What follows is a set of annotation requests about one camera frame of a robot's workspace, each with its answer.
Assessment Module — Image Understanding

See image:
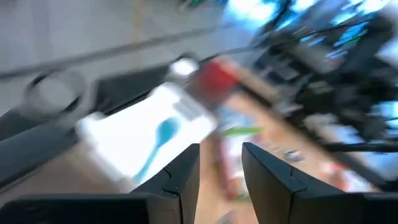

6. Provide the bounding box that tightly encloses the teal plastic spoon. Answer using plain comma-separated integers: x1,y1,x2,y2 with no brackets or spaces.
133,117,182,184

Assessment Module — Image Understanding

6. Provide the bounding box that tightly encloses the white-lid spice jar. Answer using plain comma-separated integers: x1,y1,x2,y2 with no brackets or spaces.
169,57,200,78

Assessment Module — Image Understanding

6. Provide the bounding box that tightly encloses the black coiled cable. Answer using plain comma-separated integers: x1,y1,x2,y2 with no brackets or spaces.
26,70,87,118

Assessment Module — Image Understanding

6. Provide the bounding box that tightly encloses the orange ramen packet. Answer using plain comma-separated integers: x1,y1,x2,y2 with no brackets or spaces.
323,161,377,194

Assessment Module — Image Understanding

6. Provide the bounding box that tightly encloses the black aluminium table frame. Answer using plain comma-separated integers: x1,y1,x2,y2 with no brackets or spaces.
236,77,398,190

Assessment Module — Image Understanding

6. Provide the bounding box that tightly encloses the pink green ramen packet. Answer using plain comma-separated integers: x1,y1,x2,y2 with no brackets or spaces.
214,124,265,203

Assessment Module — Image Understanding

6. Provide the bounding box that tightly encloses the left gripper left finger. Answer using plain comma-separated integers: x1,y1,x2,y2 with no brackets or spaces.
129,143,200,224

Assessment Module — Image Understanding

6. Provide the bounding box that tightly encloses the white plastic bin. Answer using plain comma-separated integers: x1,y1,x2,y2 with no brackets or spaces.
76,82,218,191

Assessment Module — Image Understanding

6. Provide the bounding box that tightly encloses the red plastic bowl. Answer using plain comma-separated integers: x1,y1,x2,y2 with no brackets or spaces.
198,60,240,100

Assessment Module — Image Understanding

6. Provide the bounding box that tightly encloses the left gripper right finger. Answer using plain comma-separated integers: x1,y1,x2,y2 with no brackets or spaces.
241,142,364,224

